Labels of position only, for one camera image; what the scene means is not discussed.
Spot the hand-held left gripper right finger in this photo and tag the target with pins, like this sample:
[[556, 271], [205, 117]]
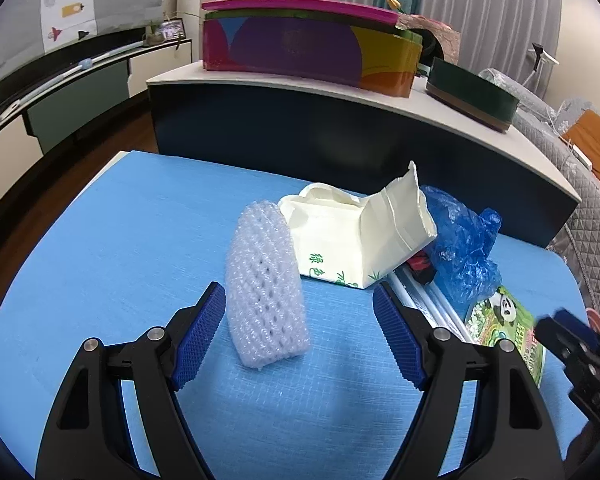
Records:
[[397, 335]]

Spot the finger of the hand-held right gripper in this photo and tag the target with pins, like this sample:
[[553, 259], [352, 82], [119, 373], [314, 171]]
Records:
[[555, 337], [577, 322]]

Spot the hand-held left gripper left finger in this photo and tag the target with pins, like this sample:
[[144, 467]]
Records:
[[200, 332]]

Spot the white foam net sleeve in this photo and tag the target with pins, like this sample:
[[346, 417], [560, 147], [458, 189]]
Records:
[[265, 290]]

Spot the green panda snack packet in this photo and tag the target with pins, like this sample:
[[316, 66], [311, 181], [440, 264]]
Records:
[[505, 322]]

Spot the small red black packet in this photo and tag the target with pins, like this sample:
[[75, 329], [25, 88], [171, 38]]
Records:
[[422, 266]]

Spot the grey quilted sofa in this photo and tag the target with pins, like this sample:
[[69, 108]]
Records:
[[595, 232]]

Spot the blue plastic bag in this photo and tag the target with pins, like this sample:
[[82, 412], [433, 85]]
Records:
[[460, 250]]

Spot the white paper bag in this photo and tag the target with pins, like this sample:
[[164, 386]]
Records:
[[325, 245]]

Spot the blue table cover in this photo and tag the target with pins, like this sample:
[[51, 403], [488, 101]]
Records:
[[130, 240]]

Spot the white charger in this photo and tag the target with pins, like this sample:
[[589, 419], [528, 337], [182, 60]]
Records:
[[580, 155]]

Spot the orange cushion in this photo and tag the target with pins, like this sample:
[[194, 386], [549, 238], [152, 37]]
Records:
[[597, 145]]

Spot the dark coffee table white top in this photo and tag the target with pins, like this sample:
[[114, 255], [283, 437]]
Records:
[[280, 135]]

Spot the green white low cabinet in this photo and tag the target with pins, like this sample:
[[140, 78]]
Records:
[[80, 110]]

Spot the green round box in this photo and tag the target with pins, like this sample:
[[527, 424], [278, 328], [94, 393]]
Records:
[[470, 91]]

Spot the white floor lamp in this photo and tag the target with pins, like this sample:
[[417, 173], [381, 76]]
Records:
[[542, 62]]

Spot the white rod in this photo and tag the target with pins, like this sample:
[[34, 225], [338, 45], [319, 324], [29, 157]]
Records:
[[85, 64]]

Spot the colourful rectangular box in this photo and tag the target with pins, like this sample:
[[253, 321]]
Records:
[[290, 45]]

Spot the pink floral box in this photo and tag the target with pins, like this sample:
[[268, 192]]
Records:
[[446, 35]]

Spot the grey curtain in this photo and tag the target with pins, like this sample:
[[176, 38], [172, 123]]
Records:
[[490, 5]]

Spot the yellow artificial flower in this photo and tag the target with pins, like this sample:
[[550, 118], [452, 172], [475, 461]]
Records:
[[394, 3]]

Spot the grey printed dust cover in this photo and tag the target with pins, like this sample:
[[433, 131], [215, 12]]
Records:
[[105, 0]]

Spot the photo frame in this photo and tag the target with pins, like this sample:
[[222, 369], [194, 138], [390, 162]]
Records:
[[172, 29]]

